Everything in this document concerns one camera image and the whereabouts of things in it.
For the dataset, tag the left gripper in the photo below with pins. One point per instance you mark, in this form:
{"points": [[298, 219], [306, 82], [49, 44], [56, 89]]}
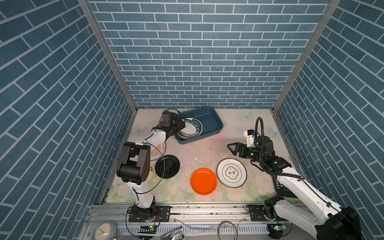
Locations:
{"points": [[179, 124]]}

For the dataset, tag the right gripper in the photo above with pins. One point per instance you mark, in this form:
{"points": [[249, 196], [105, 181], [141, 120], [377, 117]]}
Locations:
{"points": [[238, 148]]}

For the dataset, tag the Hao Wei green plate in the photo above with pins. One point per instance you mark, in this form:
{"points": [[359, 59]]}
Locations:
{"points": [[193, 128]]}

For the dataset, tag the white plate quatrefoil pattern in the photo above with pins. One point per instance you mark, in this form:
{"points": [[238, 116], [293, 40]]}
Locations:
{"points": [[231, 173]]}

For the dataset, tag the cream plate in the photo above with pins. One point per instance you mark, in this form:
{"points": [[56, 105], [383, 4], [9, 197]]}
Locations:
{"points": [[152, 174]]}

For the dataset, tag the white plate orange sunburst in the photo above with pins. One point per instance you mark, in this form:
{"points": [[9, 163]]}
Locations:
{"points": [[157, 151]]}

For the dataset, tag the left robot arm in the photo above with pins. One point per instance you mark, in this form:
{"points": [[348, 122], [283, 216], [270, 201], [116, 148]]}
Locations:
{"points": [[133, 166]]}

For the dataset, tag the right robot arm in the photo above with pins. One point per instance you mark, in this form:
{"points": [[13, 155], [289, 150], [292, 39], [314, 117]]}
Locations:
{"points": [[325, 219]]}

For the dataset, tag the teal plastic bin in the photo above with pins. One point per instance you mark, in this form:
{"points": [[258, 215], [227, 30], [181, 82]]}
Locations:
{"points": [[210, 120]]}

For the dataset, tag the black plate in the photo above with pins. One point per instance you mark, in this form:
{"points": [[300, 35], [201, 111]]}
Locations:
{"points": [[167, 166]]}

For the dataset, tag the black calculator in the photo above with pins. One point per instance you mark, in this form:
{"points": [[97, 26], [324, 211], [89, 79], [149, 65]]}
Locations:
{"points": [[283, 191]]}

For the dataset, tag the metal binder clip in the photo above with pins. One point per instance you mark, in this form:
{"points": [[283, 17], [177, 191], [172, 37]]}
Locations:
{"points": [[175, 234]]}

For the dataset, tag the white analog clock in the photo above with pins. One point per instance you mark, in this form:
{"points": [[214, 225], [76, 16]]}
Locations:
{"points": [[105, 231]]}

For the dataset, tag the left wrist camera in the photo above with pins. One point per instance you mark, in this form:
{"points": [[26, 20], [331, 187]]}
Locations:
{"points": [[170, 112]]}

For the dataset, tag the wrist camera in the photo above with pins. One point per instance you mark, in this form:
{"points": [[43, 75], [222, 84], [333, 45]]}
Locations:
{"points": [[170, 112], [250, 138]]}

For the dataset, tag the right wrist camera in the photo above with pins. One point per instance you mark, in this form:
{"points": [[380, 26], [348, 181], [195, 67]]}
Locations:
{"points": [[250, 138]]}

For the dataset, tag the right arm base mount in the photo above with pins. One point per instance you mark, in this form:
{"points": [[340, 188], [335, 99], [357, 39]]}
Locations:
{"points": [[259, 213]]}

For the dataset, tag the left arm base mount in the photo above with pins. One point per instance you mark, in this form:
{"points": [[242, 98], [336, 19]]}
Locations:
{"points": [[157, 213]]}

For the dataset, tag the aluminium rail frame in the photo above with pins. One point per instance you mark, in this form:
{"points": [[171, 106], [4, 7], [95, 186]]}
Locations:
{"points": [[199, 221]]}

